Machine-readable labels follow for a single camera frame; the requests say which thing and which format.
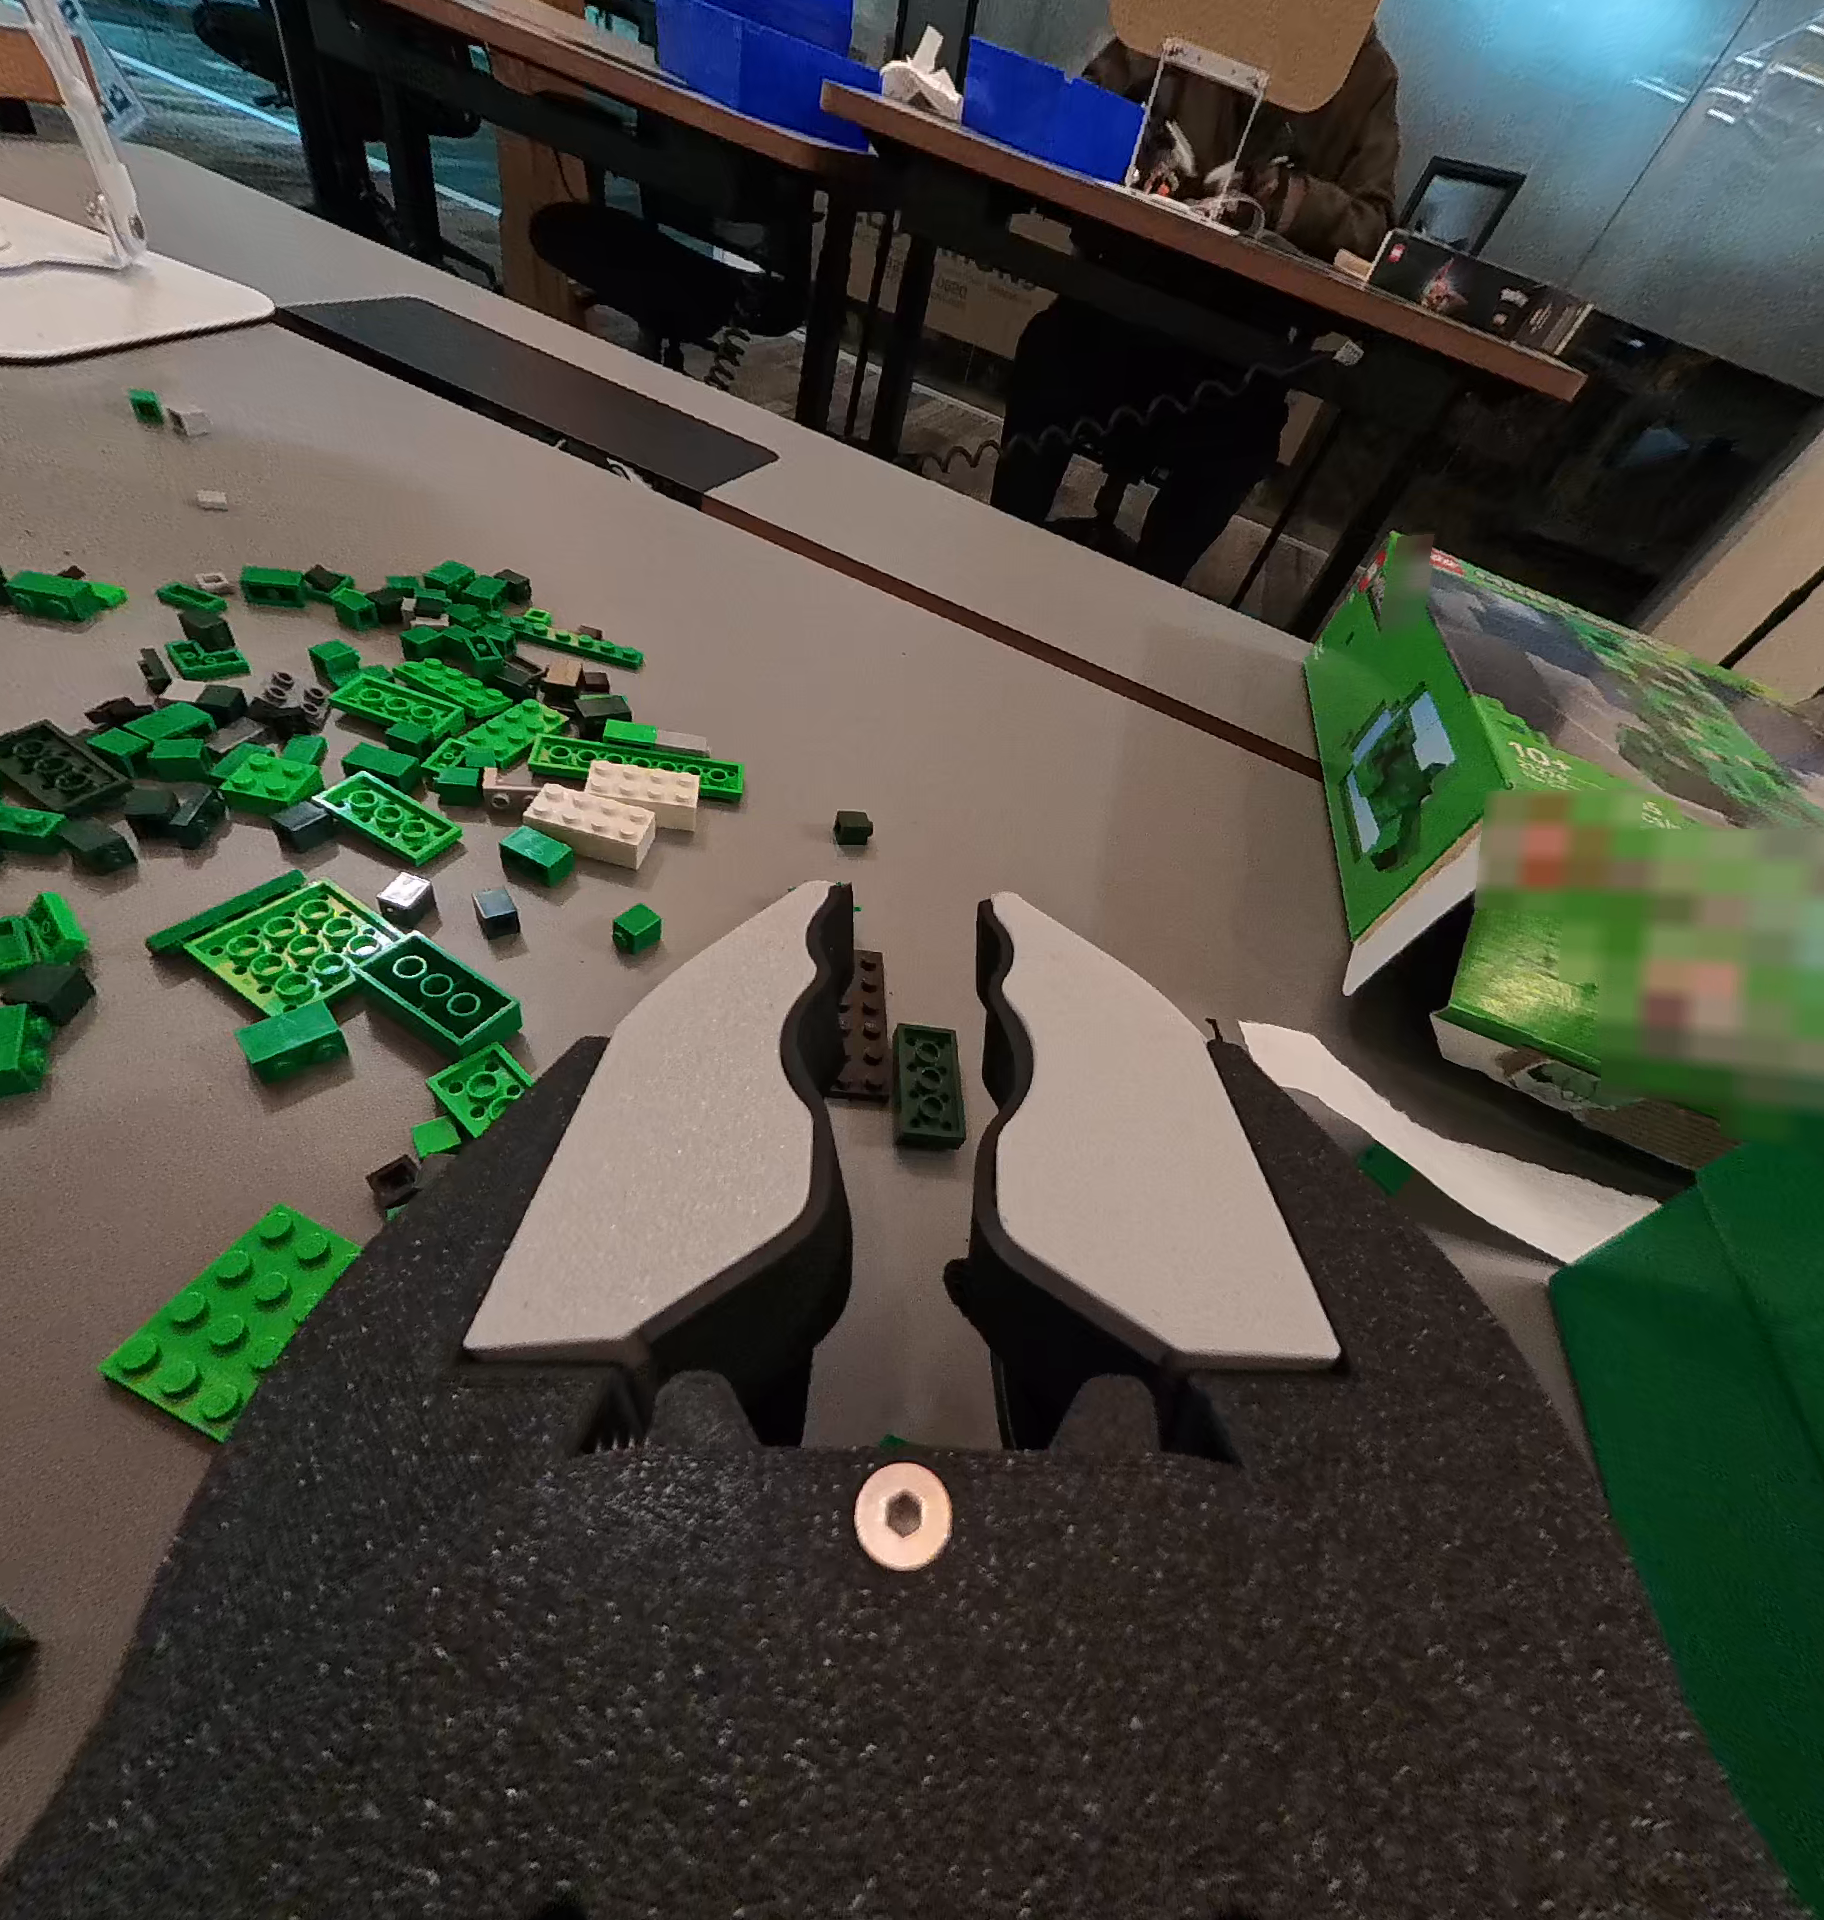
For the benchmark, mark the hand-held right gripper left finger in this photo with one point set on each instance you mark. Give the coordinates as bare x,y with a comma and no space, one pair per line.
657,1185

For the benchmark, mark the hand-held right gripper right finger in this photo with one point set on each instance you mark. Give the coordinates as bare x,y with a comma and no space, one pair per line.
1137,1185

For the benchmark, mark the dark green toy brick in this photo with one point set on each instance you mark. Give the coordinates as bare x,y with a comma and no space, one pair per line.
928,1090

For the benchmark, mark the dark brown toy plate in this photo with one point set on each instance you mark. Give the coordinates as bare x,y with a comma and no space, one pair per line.
861,1038

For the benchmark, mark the white paper bag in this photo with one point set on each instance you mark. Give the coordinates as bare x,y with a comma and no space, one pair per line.
1451,1156

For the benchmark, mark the green plastic bin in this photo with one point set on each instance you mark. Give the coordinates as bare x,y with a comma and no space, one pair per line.
1738,1499

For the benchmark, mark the grey desk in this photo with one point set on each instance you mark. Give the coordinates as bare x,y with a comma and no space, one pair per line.
1002,676

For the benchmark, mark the white toy brick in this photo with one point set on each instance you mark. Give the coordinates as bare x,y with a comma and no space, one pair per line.
587,825
648,788

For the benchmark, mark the green cardboard box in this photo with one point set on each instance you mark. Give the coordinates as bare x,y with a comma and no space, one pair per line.
1496,977

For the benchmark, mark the pile of green toy bricks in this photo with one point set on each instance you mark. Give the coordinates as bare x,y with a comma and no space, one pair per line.
289,948

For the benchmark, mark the large bright green plate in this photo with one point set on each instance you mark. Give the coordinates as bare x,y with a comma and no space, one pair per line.
231,1318

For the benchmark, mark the green toy set box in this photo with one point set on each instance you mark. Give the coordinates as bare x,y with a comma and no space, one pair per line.
1390,751

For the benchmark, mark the black office chair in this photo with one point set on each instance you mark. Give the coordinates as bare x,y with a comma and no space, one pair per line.
657,278

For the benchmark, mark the wooden table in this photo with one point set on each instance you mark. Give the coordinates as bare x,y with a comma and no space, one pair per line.
627,82
1302,286

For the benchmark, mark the dark toy set box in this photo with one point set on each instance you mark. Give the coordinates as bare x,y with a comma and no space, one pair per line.
1482,292

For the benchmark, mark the blue plastic bin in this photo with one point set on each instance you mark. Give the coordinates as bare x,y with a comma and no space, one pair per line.
762,68
1054,111

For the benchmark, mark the small white object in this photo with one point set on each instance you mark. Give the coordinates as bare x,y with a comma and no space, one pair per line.
919,68

